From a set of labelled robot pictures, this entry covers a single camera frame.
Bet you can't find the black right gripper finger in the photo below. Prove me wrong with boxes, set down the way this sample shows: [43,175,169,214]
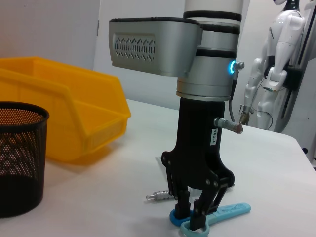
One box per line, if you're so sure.
[164,160,192,220]
[189,174,235,232]

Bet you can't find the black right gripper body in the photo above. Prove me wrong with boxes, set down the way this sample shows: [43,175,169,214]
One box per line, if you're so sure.
[161,97,236,191]

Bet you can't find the blue scissors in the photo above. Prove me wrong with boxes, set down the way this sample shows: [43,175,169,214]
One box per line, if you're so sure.
[169,202,252,237]

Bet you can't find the grey ballpoint pen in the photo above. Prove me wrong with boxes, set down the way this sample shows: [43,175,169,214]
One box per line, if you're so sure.
[145,189,198,202]

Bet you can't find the black mesh pen cup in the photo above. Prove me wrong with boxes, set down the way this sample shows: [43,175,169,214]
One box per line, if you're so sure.
[0,101,50,218]

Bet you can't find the yellow plastic bin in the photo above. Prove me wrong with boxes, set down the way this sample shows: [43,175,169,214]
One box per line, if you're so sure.
[0,56,131,162]

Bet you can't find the white robot support stand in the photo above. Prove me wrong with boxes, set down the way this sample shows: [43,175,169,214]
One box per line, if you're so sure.
[273,0,316,171]

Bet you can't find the white black robot head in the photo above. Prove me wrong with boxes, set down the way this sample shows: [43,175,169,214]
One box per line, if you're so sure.
[273,0,301,12]

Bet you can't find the right gripper cable with plug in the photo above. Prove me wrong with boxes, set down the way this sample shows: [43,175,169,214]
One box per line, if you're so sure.
[214,61,245,134]

